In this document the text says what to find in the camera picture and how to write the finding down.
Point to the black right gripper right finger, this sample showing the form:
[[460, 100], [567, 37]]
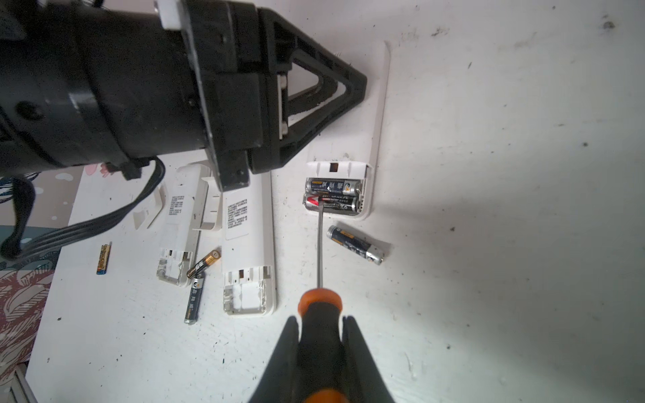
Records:
[[362, 377]]

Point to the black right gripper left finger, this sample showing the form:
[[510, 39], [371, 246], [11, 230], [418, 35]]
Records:
[[277, 382]]

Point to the battery in remote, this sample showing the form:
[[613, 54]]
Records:
[[334, 186], [336, 204]]

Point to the white battery cover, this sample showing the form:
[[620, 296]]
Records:
[[208, 205], [148, 210]]

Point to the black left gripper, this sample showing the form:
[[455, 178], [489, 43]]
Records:
[[253, 126]]

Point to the small battery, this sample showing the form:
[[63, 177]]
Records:
[[209, 260]]

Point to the orange black screwdriver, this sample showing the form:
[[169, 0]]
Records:
[[320, 351]]

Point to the white remote control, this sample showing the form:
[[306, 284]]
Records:
[[248, 262], [183, 213], [348, 149]]

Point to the lower battery in remote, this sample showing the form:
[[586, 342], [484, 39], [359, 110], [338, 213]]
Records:
[[336, 204]]

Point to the upper battery in remote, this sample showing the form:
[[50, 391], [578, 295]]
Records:
[[334, 186]]

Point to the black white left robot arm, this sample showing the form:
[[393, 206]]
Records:
[[84, 85]]

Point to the black battery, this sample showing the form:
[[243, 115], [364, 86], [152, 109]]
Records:
[[194, 301], [357, 245]]

